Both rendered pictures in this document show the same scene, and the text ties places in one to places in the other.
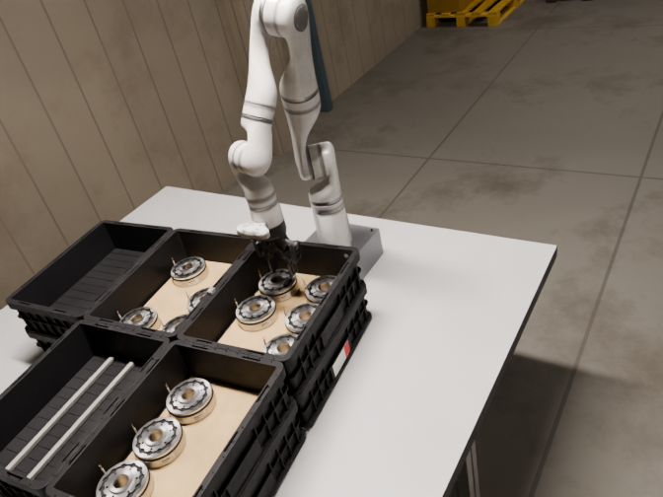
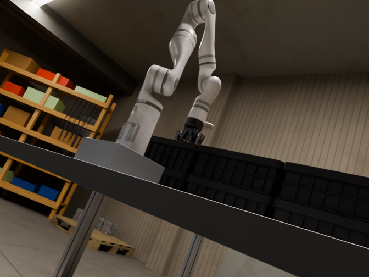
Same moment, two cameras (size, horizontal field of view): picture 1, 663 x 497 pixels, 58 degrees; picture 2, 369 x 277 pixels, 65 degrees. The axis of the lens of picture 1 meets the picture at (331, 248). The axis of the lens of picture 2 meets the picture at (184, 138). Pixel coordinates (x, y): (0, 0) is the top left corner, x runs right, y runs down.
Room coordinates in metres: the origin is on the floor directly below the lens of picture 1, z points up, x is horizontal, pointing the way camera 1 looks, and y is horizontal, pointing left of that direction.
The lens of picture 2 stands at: (2.37, 0.22, 0.67)
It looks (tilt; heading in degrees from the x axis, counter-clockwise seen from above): 15 degrees up; 185
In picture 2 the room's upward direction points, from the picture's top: 22 degrees clockwise
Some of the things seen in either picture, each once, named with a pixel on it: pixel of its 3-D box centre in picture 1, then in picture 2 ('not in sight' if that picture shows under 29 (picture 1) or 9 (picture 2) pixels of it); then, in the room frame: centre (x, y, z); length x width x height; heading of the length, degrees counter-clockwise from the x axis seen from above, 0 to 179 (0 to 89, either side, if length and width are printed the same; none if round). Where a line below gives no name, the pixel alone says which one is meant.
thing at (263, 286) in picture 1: (277, 281); not in sight; (1.27, 0.16, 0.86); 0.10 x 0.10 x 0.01
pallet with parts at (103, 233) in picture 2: not in sight; (94, 228); (-1.80, -0.83, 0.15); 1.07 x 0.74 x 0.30; 51
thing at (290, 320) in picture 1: (305, 318); not in sight; (1.10, 0.10, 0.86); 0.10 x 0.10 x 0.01
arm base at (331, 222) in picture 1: (331, 223); (138, 131); (1.45, -0.02, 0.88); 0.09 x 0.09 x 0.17; 55
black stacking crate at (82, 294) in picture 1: (102, 279); (341, 212); (1.47, 0.67, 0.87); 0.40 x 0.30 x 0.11; 147
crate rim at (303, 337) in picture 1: (272, 294); (189, 160); (1.14, 0.16, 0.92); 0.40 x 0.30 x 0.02; 147
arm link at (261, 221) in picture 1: (260, 214); (200, 116); (1.23, 0.14, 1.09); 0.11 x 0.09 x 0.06; 142
